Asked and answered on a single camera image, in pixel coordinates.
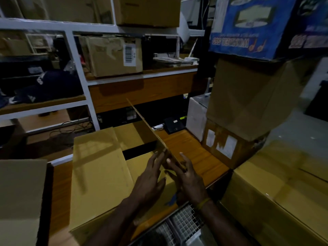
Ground black cables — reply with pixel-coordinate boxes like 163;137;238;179
48;120;93;137

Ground person's right hand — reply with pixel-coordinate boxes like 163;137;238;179
164;152;209;205

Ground large glossy cardboard box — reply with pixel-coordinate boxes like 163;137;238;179
220;140;328;246

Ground stack of papers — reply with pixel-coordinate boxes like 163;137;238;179
153;56;199;69

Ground plain brown cardboard box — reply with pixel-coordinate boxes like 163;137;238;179
113;0;182;28

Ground dark printed box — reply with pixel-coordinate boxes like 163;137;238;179
279;0;328;59

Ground cardboard box with barcode label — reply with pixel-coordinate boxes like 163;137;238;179
79;36;144;78

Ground person's left hand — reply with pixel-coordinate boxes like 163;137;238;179
129;150;167;206

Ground person's right forearm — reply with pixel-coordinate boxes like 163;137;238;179
197;200;255;246

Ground flat cardboard sheet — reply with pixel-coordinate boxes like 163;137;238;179
0;159;48;246

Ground wide brown cardboard box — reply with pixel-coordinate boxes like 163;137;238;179
15;0;113;25

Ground black desk device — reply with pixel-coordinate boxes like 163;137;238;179
163;116;186;134

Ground dark blue bag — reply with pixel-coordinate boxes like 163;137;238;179
0;69;84;105

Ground white metal shelf frame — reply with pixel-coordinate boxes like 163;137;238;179
0;0;205;167

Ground blue printed box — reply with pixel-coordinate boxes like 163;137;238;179
209;0;298;61

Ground white wire grid basket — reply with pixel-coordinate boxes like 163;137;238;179
132;203;206;246

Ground large tilted cardboard box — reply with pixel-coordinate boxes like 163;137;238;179
206;57;309;142

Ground person's left forearm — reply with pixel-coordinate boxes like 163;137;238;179
84;197;144;246

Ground yellow wrist band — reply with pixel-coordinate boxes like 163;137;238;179
195;198;212;211

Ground cardboard box with white labels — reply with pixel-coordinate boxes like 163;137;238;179
202;119;270;170

